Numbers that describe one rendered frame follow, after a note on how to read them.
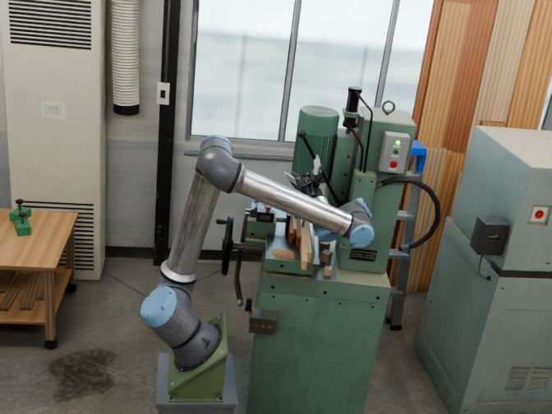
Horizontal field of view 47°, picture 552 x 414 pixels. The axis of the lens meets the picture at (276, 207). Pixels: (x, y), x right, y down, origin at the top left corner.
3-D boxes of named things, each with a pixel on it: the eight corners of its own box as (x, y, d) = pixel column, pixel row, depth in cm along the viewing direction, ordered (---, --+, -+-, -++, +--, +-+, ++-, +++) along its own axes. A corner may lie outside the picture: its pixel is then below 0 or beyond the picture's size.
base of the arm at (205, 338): (218, 351, 235) (202, 333, 231) (177, 375, 239) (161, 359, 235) (218, 319, 252) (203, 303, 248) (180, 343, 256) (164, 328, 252)
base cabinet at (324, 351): (249, 357, 354) (262, 245, 325) (351, 368, 356) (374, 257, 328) (245, 415, 313) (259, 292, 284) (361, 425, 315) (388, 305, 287)
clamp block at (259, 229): (246, 224, 309) (248, 207, 305) (274, 227, 309) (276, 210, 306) (245, 238, 295) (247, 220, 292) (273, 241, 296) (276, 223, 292)
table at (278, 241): (248, 210, 331) (250, 200, 329) (306, 217, 332) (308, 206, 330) (241, 268, 276) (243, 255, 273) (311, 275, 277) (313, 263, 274)
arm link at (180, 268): (147, 312, 248) (198, 141, 216) (153, 287, 264) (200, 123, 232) (186, 321, 251) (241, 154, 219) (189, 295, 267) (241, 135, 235)
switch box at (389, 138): (377, 166, 272) (384, 131, 265) (400, 168, 272) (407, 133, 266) (379, 171, 266) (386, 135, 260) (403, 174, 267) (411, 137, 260)
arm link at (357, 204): (376, 224, 237) (346, 238, 239) (370, 210, 247) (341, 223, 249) (366, 204, 232) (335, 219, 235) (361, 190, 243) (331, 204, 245)
